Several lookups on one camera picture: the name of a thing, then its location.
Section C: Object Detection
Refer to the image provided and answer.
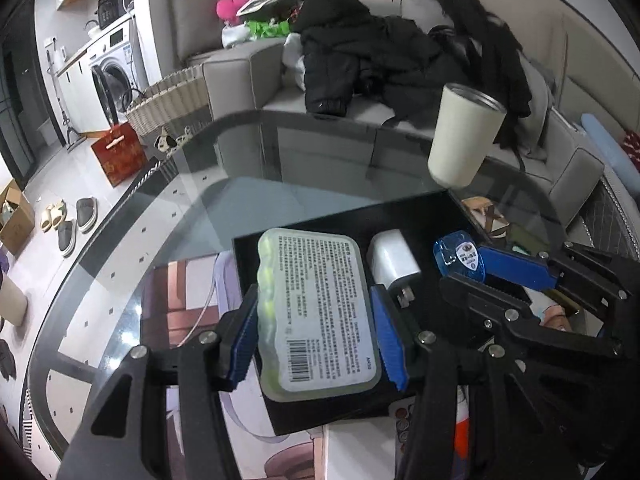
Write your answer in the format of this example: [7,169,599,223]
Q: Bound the striped border rug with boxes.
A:
[30,157,241,441]

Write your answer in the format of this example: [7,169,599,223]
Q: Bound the small grey cushion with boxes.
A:
[400,0,451,31]

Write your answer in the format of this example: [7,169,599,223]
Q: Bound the dark green pouch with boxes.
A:
[510,225,551,257]

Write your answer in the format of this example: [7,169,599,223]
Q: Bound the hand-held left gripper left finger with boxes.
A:
[55,284,261,480]

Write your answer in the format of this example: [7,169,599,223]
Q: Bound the pink plush toy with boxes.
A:
[216,0,256,23]

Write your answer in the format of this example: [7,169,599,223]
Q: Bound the large grey cushion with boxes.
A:
[166,0,251,63]

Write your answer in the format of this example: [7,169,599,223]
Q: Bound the brown sandal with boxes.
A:
[461,196,511,241]

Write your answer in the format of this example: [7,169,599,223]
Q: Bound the grey sofa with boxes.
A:
[187,2,606,226]

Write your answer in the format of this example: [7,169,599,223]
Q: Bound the black framed glass door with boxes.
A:
[0,40,36,186]

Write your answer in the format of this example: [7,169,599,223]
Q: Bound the printed desk mat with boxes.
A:
[140,255,471,480]

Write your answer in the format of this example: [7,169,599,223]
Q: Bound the grey mop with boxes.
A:
[45,50,76,151]

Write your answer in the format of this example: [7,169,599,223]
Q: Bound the white tumbler cup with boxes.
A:
[427,82,507,188]

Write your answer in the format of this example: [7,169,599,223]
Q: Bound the brown cardboard box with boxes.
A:
[0,180,36,256]

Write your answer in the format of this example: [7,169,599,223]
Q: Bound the blue floss dispenser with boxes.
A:
[433,231,488,286]

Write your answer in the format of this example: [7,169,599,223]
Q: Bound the wicker laundry basket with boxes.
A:
[125,66,211,153]

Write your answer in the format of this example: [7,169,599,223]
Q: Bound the light blue bolster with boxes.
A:
[581,114,640,186]

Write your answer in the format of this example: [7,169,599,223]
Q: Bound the green cloth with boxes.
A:
[247,19,292,40]

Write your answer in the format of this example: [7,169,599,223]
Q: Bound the beige padded backrest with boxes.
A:
[560,10,640,126]

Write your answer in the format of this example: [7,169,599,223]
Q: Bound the white garment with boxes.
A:
[284,35,307,91]

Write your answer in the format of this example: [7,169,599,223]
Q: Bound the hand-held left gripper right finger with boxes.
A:
[369,284,591,480]

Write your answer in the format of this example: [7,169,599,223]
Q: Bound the white base cabinet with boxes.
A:
[55,55,101,133]

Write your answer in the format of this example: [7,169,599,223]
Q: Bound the black puffer jacket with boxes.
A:
[290,0,466,116]

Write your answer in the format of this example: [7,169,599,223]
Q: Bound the white trash bin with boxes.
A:
[0,272,28,326]

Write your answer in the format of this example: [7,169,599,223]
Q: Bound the grey slipper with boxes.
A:
[76,197,99,233]
[57,219,77,258]

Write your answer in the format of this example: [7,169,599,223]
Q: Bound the translucent labelled plastic case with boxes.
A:
[257,228,383,403]

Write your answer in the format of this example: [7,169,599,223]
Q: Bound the red gift bag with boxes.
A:
[91,122,149,188]

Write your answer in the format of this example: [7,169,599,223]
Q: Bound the white washing machine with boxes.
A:
[89,12,148,131]

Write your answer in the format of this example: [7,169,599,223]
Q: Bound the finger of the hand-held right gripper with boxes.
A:
[439,273,628,359]
[477,241,640,320]

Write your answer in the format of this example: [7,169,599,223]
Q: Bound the grey garment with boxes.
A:
[520,60,557,161]

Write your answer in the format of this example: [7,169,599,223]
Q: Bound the pile of black clothes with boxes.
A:
[427,0,533,151]

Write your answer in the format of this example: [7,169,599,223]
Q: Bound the white cloth bundle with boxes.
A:
[222,25,251,48]

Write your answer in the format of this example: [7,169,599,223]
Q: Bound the black pressure cooker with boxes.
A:
[96,0,128,30]

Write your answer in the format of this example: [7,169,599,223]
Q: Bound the white charger plug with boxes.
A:
[367,230,423,308]

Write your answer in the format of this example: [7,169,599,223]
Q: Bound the black and white helmet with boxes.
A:
[236,0,299,18]

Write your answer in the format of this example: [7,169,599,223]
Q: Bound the black cardboard box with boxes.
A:
[232,189,608,437]

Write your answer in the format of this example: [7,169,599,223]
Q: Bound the red patterned cushion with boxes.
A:
[620,130,640,161]

